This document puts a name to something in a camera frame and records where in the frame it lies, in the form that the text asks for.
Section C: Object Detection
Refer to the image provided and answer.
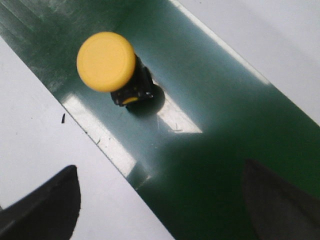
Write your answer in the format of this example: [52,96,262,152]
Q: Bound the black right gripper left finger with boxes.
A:
[0,165,81,240]

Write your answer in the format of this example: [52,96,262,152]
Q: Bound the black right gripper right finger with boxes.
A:
[242,159,320,240]

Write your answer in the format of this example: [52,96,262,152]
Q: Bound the yellow mushroom push button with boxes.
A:
[76,31,154,107]

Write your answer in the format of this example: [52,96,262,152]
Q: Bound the small black screw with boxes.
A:
[61,113,66,124]

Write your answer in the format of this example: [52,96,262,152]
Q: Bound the green conveyor belt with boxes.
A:
[0,0,320,240]

